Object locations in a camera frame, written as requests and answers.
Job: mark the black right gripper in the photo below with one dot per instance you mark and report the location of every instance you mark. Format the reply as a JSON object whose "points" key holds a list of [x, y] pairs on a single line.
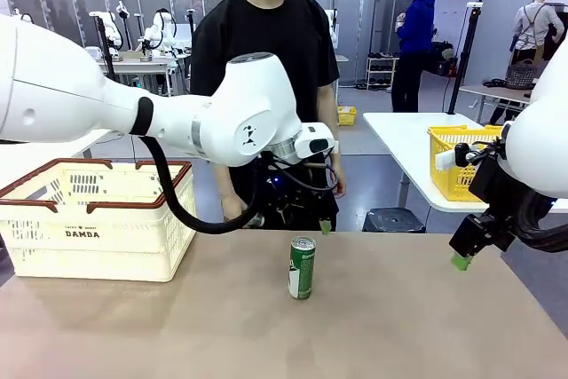
{"points": [[481, 234]]}

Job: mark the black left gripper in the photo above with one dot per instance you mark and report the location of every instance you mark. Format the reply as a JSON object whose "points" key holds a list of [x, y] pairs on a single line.
{"points": [[297, 192]]}

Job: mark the green drink can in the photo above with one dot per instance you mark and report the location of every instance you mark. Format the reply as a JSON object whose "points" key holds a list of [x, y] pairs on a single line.
{"points": [[302, 272]]}

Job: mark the person's right forearm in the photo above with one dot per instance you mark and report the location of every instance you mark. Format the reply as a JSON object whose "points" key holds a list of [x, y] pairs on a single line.
{"points": [[225, 181]]}

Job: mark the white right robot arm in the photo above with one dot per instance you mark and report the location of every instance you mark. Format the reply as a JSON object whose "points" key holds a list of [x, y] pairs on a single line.
{"points": [[541, 144]]}

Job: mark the person's left forearm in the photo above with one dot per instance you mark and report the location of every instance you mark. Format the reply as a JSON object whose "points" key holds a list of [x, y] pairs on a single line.
{"points": [[336, 165]]}

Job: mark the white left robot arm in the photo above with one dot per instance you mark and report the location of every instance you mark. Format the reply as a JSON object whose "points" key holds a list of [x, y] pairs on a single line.
{"points": [[66, 95]]}

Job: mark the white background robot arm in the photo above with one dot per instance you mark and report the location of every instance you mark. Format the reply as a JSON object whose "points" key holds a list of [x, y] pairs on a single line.
{"points": [[111, 30], [160, 28], [333, 28]]}

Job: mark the yellow plastic basket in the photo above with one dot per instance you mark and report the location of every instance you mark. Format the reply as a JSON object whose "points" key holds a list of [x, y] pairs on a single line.
{"points": [[448, 183]]}

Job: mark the grey wicker basket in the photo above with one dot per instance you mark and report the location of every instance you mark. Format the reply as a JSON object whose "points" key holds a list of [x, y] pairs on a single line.
{"points": [[521, 75]]}

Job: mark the cream shopping basket brown rim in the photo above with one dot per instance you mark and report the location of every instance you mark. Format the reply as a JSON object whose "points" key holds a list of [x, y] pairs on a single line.
{"points": [[111, 237]]}

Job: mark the person's left hand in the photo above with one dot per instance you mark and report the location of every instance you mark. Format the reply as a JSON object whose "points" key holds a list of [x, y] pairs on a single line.
{"points": [[339, 184]]}

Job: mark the person's right hand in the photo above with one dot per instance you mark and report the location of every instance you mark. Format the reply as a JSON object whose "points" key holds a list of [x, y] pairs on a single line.
{"points": [[234, 208]]}

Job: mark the dark grey plastic stool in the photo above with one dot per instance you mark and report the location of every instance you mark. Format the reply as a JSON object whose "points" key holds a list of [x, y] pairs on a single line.
{"points": [[392, 220]]}

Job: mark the small yellow crate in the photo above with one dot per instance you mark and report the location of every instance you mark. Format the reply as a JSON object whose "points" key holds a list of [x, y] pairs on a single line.
{"points": [[347, 116]]}

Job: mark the white side table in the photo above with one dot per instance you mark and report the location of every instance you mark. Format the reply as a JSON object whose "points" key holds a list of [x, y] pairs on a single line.
{"points": [[399, 130]]}

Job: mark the white shoe rack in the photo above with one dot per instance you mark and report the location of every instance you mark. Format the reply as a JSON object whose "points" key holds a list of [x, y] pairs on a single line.
{"points": [[381, 70]]}

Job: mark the background workbench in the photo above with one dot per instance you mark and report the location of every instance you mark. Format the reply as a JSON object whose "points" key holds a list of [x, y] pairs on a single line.
{"points": [[341, 59], [133, 64]]}

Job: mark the grey background table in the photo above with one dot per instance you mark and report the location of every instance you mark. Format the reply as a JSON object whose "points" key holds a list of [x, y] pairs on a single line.
{"points": [[488, 90]]}

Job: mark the black stand pole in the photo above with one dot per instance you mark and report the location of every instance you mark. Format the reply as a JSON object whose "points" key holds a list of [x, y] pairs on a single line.
{"points": [[463, 64]]}

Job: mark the black bags pile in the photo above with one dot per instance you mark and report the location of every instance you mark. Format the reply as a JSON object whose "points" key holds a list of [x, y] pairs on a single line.
{"points": [[444, 59]]}

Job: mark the person in black t-shirt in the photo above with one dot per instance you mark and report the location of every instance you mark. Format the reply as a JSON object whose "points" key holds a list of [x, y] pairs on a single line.
{"points": [[266, 28]]}

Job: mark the person in blue hoodie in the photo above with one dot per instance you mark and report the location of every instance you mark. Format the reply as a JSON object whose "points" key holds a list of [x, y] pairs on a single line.
{"points": [[415, 28]]}

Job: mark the mannequin with apron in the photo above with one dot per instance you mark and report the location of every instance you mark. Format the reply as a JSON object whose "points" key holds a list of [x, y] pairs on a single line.
{"points": [[534, 24]]}

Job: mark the white background table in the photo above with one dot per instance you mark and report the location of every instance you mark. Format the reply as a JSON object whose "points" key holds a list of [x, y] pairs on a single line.
{"points": [[53, 144]]}

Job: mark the small blue screen device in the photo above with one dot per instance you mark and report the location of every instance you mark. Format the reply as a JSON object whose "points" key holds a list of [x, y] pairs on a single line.
{"points": [[92, 51]]}

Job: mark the black right wrist mount block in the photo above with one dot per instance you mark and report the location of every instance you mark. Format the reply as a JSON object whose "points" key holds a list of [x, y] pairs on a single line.
{"points": [[486, 179]]}

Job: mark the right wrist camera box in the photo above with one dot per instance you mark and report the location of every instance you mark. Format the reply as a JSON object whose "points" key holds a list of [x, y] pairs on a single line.
{"points": [[446, 160]]}

